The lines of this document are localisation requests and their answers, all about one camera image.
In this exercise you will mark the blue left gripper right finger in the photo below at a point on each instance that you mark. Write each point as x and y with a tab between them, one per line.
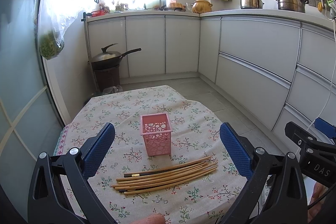
236	150

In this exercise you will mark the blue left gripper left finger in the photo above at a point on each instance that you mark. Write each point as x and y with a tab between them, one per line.
94	150

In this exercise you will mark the pink perforated utensil basket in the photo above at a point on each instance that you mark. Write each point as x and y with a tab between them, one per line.
156	131

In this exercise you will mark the black wooden chopstick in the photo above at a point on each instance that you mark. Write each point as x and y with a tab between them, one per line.
169	168

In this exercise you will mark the white kitchen cabinets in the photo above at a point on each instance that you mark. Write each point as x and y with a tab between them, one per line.
275	66

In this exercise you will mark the person's right hand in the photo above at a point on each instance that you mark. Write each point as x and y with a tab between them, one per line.
318	191

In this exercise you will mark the person's left hand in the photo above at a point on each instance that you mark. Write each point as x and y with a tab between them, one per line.
151	219

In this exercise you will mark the floral tablecloth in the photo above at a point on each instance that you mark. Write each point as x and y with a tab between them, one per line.
196	113

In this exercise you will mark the clear plastic bag on floor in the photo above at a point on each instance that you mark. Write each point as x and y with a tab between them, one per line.
112	90

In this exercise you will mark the dark brown waste bin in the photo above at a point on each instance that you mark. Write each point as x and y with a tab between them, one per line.
107	78

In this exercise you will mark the black wok with lid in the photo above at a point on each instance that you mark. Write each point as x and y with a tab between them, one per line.
109	59

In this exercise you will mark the red basket on counter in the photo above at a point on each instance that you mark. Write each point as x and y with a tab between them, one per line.
98	13

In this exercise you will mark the steel pot with lid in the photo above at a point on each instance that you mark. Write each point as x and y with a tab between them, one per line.
251	4

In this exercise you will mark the bag of green vegetables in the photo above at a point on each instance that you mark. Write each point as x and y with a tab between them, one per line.
54	18

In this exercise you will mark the yellow ceramic pot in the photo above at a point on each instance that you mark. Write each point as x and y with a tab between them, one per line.
201	6

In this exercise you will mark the large steel stockpot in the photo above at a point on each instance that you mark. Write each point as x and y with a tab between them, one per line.
292	5

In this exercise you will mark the woven basket on counter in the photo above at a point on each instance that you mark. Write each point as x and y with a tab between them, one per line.
176	5

